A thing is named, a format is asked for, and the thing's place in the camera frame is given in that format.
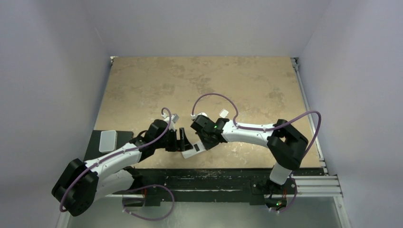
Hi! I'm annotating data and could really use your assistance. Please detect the red white remote control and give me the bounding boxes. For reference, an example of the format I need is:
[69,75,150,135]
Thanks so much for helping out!
[182,141,206,159]

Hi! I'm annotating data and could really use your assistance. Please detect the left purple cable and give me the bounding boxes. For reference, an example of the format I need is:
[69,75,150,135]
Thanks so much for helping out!
[59,107,172,213]

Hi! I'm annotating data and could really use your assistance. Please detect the white battery cover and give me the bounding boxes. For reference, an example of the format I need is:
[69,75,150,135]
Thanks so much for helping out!
[219,109,229,118]

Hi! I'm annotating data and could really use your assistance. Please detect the white plastic box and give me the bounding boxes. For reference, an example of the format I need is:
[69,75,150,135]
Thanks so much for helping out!
[98,130,117,153]

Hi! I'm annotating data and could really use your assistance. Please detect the aluminium frame rail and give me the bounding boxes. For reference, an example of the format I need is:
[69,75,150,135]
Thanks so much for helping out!
[291,57,342,195]

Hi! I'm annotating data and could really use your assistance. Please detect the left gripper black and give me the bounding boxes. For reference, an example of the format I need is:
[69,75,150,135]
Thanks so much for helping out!
[154,127,192,152]

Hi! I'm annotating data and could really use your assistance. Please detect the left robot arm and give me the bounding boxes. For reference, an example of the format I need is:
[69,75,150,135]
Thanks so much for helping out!
[51,119,199,216]

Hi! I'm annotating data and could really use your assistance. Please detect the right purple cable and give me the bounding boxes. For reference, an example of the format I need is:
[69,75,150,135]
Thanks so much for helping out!
[191,93,322,215]

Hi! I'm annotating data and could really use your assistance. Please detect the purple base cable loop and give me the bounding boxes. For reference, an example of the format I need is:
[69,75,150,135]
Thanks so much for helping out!
[122,184,175,221]

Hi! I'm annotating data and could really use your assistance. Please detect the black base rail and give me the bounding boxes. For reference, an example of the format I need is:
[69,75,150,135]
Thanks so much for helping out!
[110,168,316,207]

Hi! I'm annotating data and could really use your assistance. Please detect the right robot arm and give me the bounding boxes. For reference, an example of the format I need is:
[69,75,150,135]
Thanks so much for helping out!
[182,115,308,193]

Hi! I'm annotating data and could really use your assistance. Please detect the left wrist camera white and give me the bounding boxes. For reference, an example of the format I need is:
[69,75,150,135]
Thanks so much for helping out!
[162,114,179,130]

